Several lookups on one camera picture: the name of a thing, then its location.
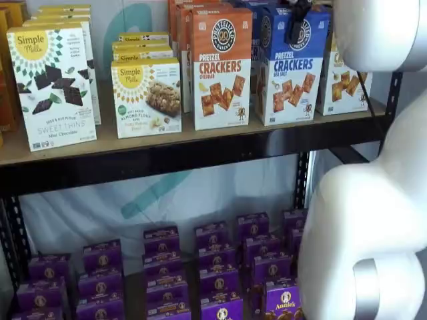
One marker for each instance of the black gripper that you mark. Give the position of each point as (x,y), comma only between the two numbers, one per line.
(303,3)

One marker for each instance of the blue white pretzel crackers box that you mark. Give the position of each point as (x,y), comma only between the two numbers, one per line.
(293,86)
(258,30)

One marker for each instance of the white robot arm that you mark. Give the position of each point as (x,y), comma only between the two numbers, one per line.
(367,216)

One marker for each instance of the gold white pretzel crackers box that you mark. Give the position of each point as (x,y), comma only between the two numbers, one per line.
(343,90)

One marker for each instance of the orange white pretzel crackers box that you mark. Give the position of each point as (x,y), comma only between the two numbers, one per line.
(183,50)
(173,20)
(220,73)

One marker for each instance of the Simple Mills almond bars box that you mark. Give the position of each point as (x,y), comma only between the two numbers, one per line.
(140,45)
(146,100)
(143,36)
(143,55)

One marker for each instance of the purple Annie's snack box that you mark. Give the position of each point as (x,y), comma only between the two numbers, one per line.
(294,220)
(283,301)
(166,292)
(168,311)
(221,308)
(161,240)
(41,293)
(271,270)
(162,268)
(212,235)
(253,225)
(102,255)
(100,284)
(100,310)
(218,282)
(49,266)
(296,241)
(36,314)
(263,247)
(216,259)

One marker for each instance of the Simple Mills Sweet Thins box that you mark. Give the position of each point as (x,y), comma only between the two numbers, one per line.
(95,83)
(63,8)
(50,93)
(60,16)

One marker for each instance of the wooden shelf board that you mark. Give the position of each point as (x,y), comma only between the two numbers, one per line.
(106,140)
(135,300)

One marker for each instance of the orange brown snack box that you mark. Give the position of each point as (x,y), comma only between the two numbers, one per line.
(13,8)
(6,83)

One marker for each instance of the plain white curtain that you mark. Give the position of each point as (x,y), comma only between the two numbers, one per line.
(410,86)

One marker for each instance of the white sheet with teal print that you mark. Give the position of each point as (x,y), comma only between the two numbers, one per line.
(83,213)

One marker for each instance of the black metal shelf frame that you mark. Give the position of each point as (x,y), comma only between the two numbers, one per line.
(166,170)

